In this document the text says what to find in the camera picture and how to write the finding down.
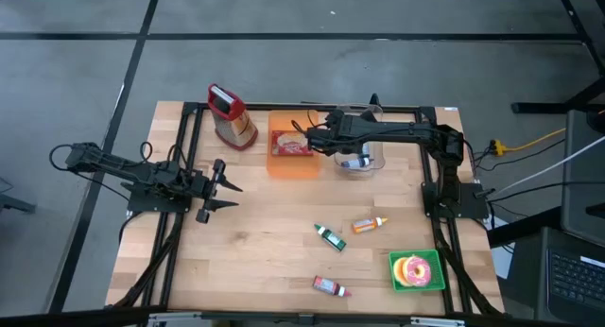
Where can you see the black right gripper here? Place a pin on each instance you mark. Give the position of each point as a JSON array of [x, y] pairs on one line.
[[338, 128]]

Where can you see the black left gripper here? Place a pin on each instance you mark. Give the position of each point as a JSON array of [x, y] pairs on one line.
[[208, 190]]

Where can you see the red snack packet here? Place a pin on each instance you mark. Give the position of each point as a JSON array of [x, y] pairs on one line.
[[288, 145]]

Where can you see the orange translucent plastic bin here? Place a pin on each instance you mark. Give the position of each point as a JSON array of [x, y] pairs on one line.
[[293, 168]]

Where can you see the blue paint bottle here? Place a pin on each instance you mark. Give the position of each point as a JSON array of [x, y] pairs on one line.
[[357, 163]]

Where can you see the orange paint bottle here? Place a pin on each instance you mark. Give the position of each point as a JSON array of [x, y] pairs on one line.
[[366, 225]]

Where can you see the green paint bottle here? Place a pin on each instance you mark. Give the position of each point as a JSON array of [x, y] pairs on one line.
[[332, 238]]

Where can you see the red paint bottle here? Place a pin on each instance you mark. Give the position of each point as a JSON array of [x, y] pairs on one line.
[[328, 285]]

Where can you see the pink frosted toy donut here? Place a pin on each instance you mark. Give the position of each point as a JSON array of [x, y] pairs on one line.
[[425, 277]]

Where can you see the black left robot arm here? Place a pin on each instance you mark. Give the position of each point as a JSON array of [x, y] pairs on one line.
[[123, 168]]

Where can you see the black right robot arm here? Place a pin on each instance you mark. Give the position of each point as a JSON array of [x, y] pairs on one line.
[[402, 128]]

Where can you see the clear plastic bin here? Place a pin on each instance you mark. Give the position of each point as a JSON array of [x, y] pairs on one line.
[[373, 168]]

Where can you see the red metal box grater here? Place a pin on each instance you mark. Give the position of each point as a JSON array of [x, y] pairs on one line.
[[236, 124]]

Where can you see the white sticker label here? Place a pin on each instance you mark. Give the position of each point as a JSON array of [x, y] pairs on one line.
[[451, 108]]

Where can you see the green plastic basket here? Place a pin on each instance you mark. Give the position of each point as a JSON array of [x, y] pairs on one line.
[[439, 282]]

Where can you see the black crossbar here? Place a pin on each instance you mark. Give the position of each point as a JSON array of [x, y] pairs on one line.
[[71, 317]]

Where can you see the grey stand foot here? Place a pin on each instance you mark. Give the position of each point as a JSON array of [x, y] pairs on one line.
[[16, 205]]

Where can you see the black desk beam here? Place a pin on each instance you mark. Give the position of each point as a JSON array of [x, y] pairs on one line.
[[520, 230]]

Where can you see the black metal stand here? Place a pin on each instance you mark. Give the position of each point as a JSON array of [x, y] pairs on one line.
[[543, 108]]

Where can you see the dark grey computer case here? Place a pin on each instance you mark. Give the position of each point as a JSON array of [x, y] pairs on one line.
[[583, 185]]

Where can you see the black laptop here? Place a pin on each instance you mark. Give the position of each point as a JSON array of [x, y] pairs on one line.
[[576, 277]]

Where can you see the black camera post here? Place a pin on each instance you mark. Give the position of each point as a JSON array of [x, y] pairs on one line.
[[374, 100]]

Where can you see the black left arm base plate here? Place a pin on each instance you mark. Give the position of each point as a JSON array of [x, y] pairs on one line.
[[142, 203]]

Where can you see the black aluminium table frame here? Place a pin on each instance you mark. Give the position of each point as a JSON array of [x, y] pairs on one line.
[[190, 108]]

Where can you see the silver metal bracket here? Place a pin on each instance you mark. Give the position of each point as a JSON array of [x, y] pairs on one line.
[[437, 321], [175, 319]]

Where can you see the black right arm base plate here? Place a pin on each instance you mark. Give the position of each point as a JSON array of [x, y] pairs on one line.
[[475, 199]]

